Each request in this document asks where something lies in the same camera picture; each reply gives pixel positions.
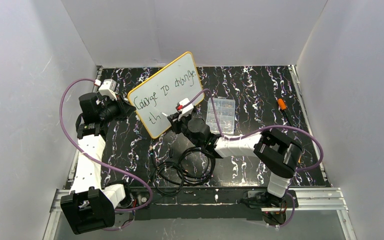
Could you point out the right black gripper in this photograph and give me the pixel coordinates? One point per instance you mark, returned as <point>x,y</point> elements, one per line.
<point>175,121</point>

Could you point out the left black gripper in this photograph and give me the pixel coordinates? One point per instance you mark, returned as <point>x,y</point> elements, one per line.
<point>122,108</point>

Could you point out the yellow framed whiteboard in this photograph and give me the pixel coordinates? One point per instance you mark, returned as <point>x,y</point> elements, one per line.
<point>162,92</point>

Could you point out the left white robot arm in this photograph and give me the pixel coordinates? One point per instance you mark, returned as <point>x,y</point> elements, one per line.
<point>89,206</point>

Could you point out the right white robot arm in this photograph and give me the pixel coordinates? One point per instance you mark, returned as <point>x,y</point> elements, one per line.
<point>277,151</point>

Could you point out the clear plastic screw box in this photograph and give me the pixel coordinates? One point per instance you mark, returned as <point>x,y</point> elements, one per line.
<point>226,112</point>

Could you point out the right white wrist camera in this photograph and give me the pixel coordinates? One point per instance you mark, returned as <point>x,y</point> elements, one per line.
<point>184,108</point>

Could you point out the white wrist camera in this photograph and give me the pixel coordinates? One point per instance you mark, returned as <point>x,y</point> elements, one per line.
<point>184,108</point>
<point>107,89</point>

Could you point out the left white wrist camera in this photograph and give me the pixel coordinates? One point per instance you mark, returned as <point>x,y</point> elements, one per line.
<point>107,89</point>

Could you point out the orange handled screwdriver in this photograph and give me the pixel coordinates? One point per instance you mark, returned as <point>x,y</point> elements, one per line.
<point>285,112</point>

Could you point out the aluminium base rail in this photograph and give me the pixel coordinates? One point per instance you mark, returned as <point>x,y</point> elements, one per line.
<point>215,213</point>

